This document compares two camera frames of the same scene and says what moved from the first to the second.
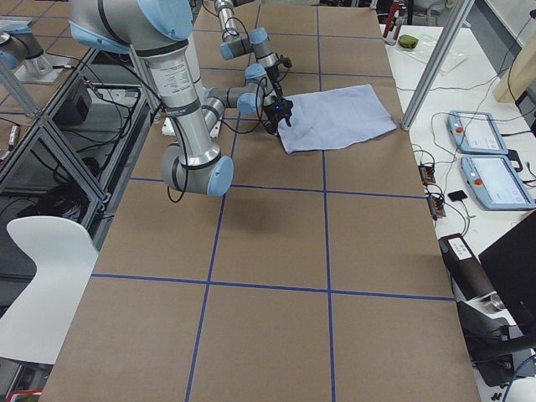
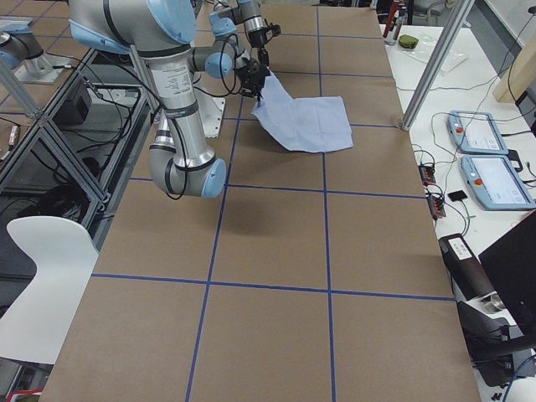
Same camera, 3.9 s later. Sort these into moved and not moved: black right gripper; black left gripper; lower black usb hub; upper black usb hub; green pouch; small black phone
Moved: black right gripper; black left gripper
Not moved: lower black usb hub; upper black usb hub; small black phone; green pouch
